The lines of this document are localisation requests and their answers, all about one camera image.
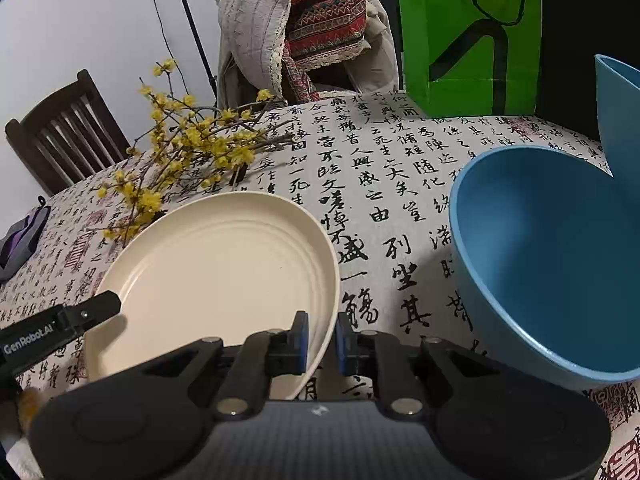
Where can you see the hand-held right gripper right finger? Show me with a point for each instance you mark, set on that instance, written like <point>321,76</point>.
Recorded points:
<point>342,345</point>

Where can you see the green paper bag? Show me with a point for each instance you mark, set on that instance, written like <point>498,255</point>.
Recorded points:
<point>520,85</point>

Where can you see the yellow blossom branch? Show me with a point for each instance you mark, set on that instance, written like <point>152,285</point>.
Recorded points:
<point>220,147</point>

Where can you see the cream plate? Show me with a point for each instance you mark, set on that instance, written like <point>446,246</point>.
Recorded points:
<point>215,270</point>

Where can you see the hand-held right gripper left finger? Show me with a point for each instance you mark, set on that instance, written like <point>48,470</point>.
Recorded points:
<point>301,340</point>

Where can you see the studio lamp on black stand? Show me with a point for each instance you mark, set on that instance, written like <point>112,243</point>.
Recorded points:
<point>189,15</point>

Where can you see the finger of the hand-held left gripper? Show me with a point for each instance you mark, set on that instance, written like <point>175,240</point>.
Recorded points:
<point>95,310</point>

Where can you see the blue bowl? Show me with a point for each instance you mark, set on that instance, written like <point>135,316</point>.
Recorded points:
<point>625,120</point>
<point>550,260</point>

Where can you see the white quilted cloth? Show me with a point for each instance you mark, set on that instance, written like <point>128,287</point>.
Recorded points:
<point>250,35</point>

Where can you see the black paper bag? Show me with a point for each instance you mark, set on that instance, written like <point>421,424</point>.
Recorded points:
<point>575,35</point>

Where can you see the red patterned blanket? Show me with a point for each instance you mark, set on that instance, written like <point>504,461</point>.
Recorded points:
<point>325,15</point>

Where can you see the calligraphy printed tablecloth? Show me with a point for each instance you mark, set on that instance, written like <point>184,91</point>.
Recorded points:
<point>400,185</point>

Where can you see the beige cloth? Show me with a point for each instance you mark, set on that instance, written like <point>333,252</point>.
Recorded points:
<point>382,35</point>

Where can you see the dark wooden chair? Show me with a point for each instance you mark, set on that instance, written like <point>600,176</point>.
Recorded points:
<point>50,102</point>

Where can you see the grey purple folded cloth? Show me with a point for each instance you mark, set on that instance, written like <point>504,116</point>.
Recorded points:
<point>20,245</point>

